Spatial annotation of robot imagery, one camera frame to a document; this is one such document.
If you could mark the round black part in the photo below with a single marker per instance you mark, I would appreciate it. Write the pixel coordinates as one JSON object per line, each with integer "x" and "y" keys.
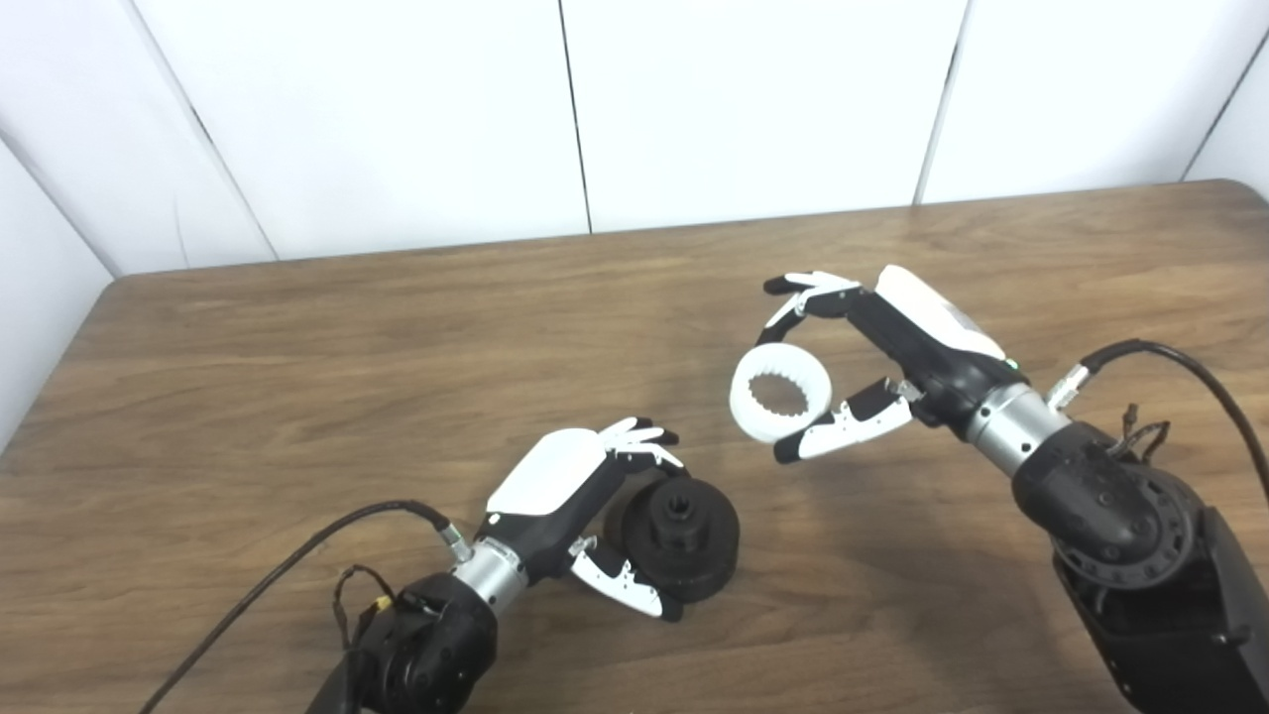
{"x": 709, "y": 555}

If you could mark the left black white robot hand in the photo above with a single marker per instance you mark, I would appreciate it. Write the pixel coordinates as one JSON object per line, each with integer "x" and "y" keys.
{"x": 550, "y": 476}

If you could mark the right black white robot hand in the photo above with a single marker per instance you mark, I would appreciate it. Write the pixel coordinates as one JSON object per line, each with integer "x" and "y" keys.
{"x": 932, "y": 327}

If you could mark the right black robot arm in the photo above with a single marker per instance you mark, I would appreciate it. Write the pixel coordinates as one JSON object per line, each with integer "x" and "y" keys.
{"x": 1120, "y": 516}

